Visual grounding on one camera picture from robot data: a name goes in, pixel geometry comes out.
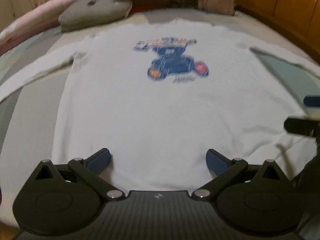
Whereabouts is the white printed sweatshirt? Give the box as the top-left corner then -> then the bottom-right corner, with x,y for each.
0,17 -> 320,193

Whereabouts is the patchwork pastel bed sheet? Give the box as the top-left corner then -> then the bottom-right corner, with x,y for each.
0,7 -> 320,230

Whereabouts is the orange wooden headboard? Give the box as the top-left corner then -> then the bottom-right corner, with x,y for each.
236,0 -> 319,63

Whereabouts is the grey storage bag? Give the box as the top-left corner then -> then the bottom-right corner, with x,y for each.
59,0 -> 132,32

